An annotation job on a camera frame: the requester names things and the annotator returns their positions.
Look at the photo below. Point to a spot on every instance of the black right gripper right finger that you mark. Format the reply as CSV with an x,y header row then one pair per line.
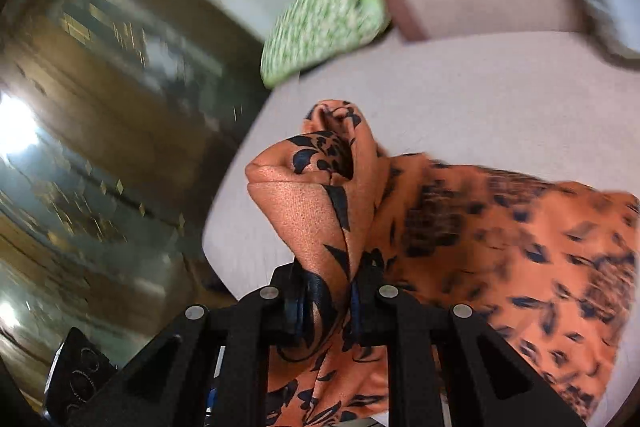
x,y
448,367

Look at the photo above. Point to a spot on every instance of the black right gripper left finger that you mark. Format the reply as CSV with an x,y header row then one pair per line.
x,y
207,367

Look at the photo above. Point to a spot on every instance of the dark wooden glass cabinet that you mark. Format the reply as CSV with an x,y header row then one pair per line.
x,y
119,121

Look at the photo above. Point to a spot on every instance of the green white patterned pillow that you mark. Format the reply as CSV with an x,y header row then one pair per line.
x,y
311,32

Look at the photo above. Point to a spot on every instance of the orange black floral garment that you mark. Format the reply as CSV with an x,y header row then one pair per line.
x,y
552,267

